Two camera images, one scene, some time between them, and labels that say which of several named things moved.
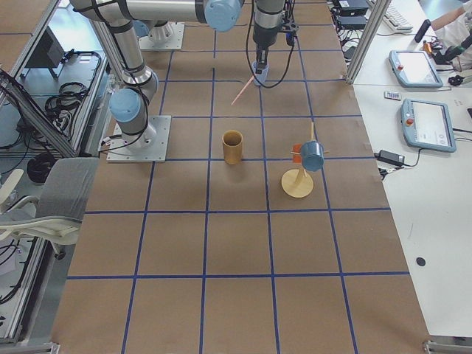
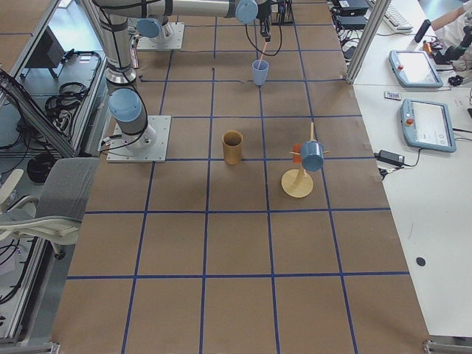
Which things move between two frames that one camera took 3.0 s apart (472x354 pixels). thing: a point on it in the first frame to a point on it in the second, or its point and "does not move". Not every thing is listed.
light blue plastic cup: x=262 y=77 does not move
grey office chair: x=55 y=216 does not move
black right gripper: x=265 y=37 to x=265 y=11
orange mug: x=296 y=149 does not move
